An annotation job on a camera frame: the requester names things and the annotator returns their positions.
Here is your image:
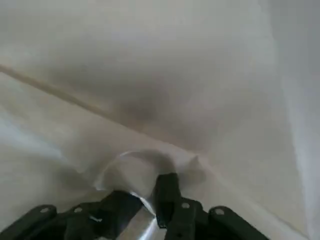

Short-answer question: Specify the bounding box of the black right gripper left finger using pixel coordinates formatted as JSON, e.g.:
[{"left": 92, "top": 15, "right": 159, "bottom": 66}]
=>
[{"left": 0, "top": 189, "right": 146, "bottom": 240}]

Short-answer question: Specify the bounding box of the cream tablecloth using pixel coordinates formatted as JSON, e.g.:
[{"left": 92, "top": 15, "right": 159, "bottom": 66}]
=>
[{"left": 0, "top": 0, "right": 320, "bottom": 240}]

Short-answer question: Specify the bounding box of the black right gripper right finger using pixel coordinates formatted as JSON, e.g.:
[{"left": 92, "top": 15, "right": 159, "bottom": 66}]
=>
[{"left": 152, "top": 172, "right": 271, "bottom": 240}]

